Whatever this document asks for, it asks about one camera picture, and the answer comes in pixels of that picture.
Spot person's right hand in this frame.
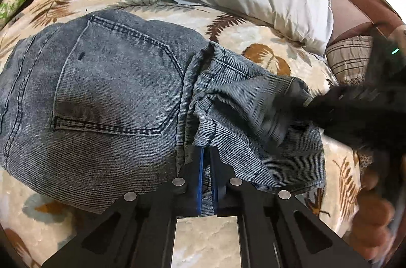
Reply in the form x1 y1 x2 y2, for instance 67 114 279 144
351 160 397 260

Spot brown cushion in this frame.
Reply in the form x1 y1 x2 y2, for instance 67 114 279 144
327 0 404 48

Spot cream leaf-print blanket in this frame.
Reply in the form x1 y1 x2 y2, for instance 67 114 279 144
0 0 368 268

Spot grey-blue denim pants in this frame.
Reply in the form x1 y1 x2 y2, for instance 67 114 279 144
0 9 327 215

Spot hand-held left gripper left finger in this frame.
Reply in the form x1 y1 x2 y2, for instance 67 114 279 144
41 146 205 268

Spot striped beige pillow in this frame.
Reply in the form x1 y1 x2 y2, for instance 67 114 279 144
326 35 379 83

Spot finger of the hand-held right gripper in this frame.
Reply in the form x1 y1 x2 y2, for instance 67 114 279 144
269 77 337 145

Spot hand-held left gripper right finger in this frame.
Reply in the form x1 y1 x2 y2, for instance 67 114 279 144
209 147 372 268

